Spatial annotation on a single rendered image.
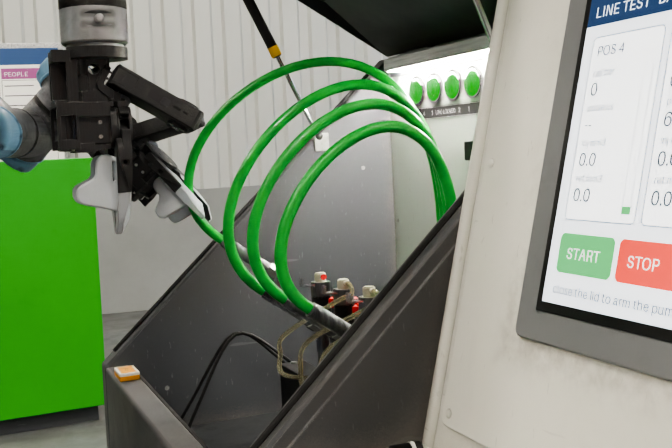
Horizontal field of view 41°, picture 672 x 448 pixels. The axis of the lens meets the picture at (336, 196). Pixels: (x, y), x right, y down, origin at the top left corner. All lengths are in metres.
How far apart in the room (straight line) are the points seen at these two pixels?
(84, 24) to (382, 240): 0.81
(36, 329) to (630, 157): 3.98
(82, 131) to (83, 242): 3.50
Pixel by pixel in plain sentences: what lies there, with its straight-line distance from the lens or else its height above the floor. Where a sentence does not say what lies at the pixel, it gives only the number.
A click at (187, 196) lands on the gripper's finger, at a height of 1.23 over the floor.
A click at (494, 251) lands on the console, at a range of 0.89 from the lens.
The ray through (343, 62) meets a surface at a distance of 1.33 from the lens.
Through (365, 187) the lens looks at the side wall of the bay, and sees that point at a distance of 1.63.
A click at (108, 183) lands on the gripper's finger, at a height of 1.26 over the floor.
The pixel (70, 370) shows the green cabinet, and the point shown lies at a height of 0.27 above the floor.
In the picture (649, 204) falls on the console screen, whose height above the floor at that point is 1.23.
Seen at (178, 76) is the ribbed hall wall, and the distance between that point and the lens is 7.76.
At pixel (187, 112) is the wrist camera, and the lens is 1.05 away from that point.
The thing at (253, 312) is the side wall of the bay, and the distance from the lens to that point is 1.57.
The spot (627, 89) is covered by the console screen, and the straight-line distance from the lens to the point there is 0.77.
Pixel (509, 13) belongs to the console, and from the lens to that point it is 0.97.
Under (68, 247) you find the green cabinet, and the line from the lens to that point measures 4.51.
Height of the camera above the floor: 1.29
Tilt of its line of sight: 3 degrees down
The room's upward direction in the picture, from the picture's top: 3 degrees counter-clockwise
